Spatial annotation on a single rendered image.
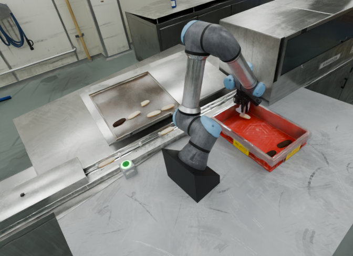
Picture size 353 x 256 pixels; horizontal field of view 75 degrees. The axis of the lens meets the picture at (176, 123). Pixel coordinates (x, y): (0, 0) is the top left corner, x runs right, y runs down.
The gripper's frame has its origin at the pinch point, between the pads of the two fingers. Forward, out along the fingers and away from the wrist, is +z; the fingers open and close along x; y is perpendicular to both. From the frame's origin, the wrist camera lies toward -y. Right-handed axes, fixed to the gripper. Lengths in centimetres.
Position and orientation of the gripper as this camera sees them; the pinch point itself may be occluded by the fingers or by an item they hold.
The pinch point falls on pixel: (245, 113)
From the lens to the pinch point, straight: 158.4
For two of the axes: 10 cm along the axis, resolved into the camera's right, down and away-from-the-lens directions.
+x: -6.6, 5.6, -5.1
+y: -7.4, -3.6, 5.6
